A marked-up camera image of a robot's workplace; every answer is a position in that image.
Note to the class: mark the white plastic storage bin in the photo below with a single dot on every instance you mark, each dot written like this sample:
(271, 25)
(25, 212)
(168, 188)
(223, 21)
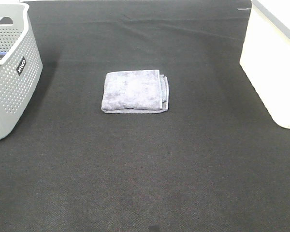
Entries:
(265, 56)

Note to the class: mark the grey perforated plastic basket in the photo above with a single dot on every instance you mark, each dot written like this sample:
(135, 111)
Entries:
(21, 67)

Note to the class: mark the black fabric table mat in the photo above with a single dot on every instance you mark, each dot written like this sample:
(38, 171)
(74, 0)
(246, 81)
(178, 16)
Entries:
(214, 162)

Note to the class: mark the lavender grey towel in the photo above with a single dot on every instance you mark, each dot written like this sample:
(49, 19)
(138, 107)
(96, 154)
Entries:
(135, 92)

